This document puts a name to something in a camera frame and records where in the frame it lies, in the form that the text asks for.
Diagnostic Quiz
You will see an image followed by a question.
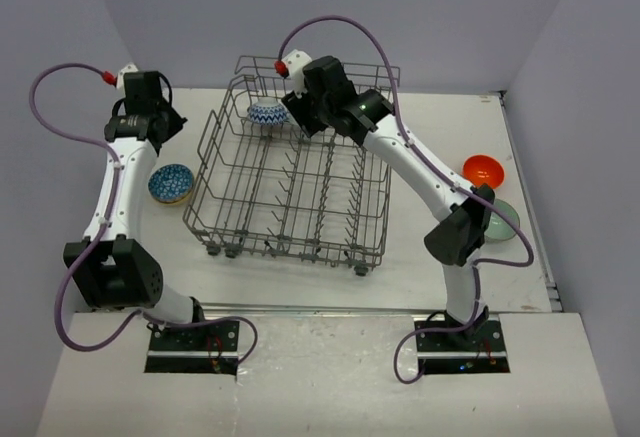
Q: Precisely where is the grey wire dish rack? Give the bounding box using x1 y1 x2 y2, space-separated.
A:
183 55 392 276

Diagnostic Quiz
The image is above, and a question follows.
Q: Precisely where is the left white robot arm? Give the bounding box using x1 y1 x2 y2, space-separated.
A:
63 71 208 350

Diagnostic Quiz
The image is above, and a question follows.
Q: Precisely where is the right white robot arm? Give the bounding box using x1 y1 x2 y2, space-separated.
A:
274 51 495 350

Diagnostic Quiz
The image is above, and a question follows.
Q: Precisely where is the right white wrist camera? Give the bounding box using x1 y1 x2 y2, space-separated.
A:
274 49 312 98

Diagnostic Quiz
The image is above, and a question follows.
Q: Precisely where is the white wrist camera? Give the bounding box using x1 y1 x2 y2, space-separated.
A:
101 62 138 91
274 49 312 98

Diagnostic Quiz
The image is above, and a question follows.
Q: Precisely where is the blue zigzag patterned bowl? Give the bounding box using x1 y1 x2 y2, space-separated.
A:
248 97 288 126

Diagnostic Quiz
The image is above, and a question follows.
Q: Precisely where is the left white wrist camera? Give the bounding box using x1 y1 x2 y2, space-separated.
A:
101 62 138 91

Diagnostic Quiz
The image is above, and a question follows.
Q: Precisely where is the mint green flower bowl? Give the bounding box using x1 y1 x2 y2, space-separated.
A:
485 199 520 243

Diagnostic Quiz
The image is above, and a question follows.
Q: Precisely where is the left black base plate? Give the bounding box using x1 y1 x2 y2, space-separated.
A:
144 321 240 376

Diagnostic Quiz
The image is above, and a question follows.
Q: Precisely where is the orange bowl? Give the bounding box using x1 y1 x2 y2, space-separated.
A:
462 154 505 189

